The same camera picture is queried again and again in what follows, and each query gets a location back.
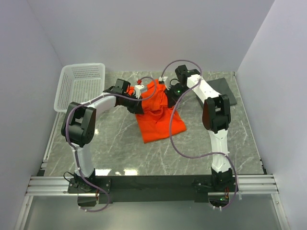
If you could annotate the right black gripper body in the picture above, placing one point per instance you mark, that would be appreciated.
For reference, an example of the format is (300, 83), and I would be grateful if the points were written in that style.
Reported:
(175, 92)

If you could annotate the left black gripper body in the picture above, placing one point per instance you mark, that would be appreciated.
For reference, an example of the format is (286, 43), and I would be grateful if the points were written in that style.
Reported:
(131, 104)

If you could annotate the orange t shirt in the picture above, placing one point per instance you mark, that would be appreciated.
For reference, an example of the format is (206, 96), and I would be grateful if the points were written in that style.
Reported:
(154, 122)

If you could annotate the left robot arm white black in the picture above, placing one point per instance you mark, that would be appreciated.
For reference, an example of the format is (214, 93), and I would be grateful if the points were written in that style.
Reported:
(79, 126)

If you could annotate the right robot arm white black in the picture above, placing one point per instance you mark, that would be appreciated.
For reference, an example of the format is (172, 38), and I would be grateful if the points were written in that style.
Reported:
(216, 117)

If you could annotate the folded dark grey t shirt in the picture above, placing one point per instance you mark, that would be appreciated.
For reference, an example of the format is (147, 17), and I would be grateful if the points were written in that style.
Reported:
(214, 89)

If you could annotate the white perforated plastic basket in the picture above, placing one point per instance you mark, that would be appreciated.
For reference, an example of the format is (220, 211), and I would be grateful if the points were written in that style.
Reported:
(79, 83)

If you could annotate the black base crossbar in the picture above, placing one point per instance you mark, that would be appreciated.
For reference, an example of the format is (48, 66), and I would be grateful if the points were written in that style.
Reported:
(150, 188)

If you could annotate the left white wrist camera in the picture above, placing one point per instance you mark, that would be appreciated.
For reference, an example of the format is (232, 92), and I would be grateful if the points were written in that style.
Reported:
(139, 88)

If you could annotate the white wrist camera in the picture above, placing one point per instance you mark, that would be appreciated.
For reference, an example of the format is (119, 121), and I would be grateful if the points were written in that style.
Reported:
(139, 88)
(163, 80)

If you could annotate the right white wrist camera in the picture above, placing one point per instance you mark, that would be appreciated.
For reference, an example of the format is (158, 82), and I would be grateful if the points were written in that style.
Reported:
(163, 80)

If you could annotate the aluminium rail frame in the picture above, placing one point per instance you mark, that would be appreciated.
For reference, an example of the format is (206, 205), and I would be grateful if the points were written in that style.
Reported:
(118, 149)

